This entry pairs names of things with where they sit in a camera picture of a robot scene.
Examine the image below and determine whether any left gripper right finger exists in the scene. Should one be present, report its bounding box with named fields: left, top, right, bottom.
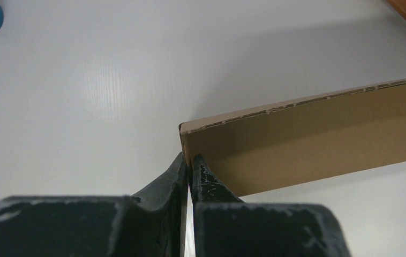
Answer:
left=191, top=155, right=350, bottom=256

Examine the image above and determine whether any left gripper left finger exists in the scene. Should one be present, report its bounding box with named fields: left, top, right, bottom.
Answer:
left=0, top=154, right=188, bottom=256

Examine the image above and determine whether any brown cardboard box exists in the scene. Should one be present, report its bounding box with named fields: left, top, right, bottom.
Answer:
left=179, top=79, right=406, bottom=196

